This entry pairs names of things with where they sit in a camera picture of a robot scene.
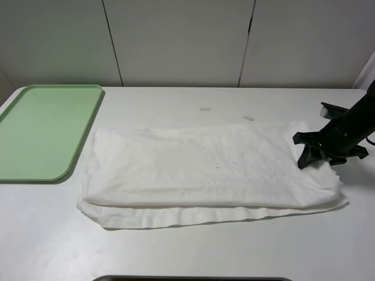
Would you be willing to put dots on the white short sleeve shirt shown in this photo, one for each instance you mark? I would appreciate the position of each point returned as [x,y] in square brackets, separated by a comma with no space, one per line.
[162,177]

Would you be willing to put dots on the clear tape marker upper right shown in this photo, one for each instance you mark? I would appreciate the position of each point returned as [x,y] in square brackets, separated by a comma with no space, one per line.
[248,118]

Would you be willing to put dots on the light green plastic tray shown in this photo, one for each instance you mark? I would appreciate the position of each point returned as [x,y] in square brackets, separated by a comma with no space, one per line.
[43,131]

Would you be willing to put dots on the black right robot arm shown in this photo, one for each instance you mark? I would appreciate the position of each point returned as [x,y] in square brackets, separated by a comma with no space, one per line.
[364,110]

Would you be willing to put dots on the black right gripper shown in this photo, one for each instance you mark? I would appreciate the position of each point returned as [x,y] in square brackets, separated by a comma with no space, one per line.
[338,140]

